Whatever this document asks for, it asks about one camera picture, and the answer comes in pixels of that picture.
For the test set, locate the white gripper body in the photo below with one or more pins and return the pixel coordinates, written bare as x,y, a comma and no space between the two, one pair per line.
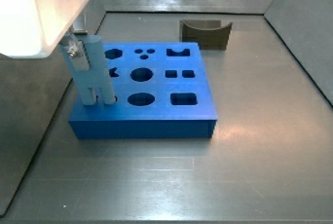
34,25

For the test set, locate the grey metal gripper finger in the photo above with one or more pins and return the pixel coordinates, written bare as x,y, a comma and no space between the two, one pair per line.
75,53

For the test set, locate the light blue square-circle peg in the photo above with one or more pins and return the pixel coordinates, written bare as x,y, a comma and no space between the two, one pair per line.
97,78

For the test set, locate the blue shape-sorting block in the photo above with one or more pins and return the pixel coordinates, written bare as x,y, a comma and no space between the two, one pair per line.
165,99

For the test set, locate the dark grey curved holder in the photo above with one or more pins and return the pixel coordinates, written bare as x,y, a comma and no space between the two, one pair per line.
209,33

